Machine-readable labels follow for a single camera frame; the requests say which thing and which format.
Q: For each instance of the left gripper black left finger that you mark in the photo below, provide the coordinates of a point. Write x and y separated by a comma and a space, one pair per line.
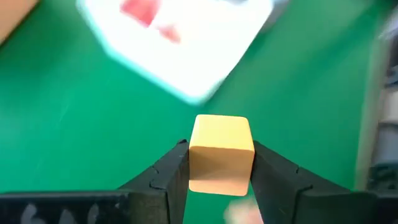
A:
174, 177

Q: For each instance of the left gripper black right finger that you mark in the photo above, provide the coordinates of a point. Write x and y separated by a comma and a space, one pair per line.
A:
273, 183

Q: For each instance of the yellow wooden cube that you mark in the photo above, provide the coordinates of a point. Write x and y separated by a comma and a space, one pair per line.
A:
220, 149

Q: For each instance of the red wooden block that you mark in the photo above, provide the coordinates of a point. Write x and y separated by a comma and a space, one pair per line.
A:
141, 11

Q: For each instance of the white plastic bin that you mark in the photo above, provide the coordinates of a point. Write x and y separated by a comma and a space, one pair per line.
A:
192, 62

